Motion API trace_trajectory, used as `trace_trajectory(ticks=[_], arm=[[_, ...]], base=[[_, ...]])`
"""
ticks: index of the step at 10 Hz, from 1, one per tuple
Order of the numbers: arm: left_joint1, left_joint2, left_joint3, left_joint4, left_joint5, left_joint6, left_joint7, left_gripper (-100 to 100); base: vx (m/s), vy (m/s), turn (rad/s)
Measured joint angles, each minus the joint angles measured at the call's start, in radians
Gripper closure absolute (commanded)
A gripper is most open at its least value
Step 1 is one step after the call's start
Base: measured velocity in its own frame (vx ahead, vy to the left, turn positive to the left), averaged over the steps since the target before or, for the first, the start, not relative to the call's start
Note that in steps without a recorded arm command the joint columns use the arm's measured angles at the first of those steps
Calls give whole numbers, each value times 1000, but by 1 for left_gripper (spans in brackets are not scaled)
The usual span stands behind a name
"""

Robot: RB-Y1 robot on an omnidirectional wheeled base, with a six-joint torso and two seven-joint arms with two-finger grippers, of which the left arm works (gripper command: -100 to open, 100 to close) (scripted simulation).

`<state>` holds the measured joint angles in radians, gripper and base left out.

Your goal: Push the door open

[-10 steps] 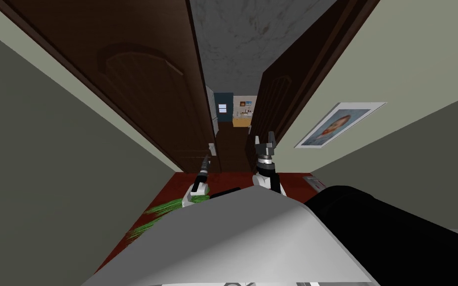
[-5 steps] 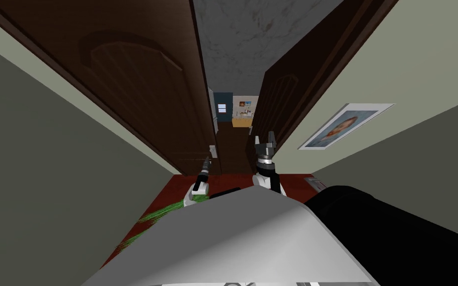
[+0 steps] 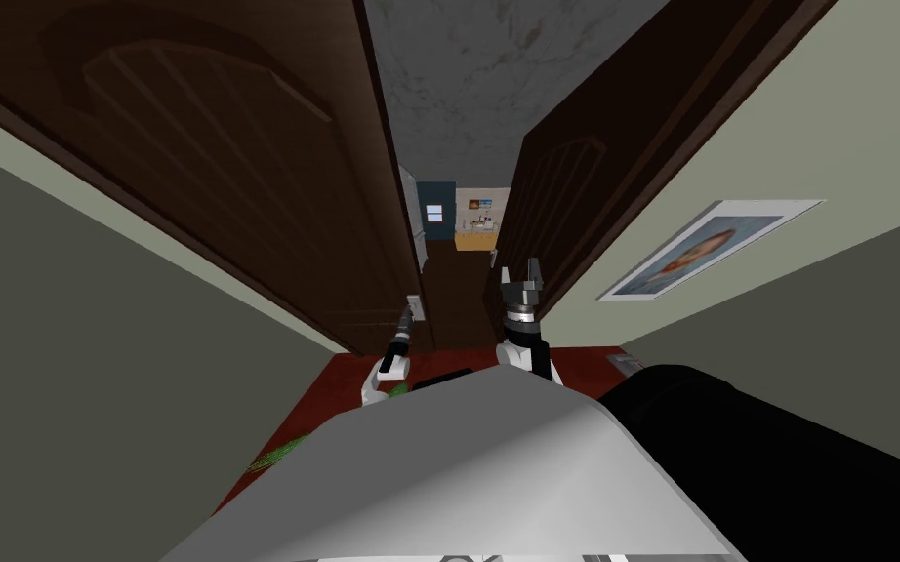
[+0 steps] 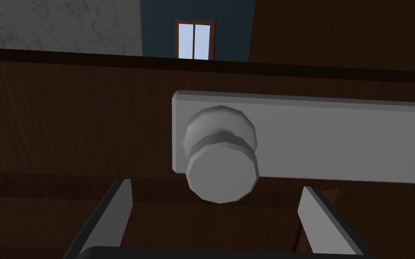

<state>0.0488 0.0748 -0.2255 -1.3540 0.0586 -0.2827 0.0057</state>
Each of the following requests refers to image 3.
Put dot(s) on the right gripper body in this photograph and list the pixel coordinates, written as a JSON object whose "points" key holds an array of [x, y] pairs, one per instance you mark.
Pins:
{"points": [[521, 297]]}

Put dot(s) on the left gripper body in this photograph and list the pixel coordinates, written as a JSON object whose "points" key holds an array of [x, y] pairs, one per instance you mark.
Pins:
{"points": [[404, 321]]}

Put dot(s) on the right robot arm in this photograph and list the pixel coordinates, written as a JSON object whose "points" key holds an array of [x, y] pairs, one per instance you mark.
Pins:
{"points": [[762, 460]]}

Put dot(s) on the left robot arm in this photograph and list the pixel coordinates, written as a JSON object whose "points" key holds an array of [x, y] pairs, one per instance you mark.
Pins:
{"points": [[392, 357]]}

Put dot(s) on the yellow table with items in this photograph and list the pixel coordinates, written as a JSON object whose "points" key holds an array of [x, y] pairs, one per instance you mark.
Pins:
{"points": [[475, 237]]}

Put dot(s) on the dark brown door leaf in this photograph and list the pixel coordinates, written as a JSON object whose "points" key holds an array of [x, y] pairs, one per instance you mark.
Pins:
{"points": [[208, 156], [567, 195]]}

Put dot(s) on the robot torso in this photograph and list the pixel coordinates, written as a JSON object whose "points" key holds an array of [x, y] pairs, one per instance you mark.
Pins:
{"points": [[466, 476]]}

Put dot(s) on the white framed portrait picture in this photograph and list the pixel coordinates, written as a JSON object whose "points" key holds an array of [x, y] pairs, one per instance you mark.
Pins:
{"points": [[711, 248]]}

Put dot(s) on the small colourful wall picture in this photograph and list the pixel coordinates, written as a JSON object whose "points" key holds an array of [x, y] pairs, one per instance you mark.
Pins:
{"points": [[480, 204]]}

